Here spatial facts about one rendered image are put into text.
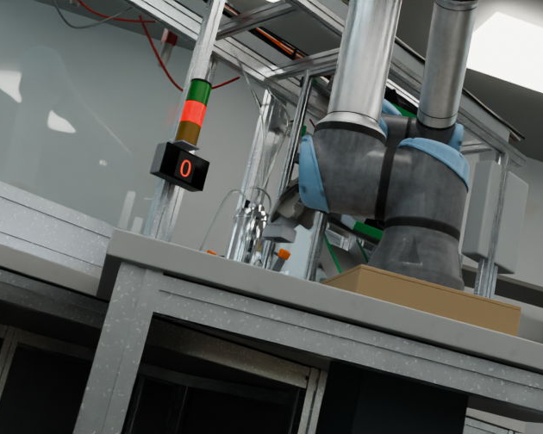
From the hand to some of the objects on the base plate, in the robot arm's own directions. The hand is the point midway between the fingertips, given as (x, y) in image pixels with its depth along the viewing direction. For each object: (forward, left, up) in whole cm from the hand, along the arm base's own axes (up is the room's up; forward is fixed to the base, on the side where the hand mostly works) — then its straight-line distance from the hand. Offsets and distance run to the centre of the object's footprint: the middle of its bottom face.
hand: (281, 220), depth 180 cm
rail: (-23, +24, -29) cm, 44 cm away
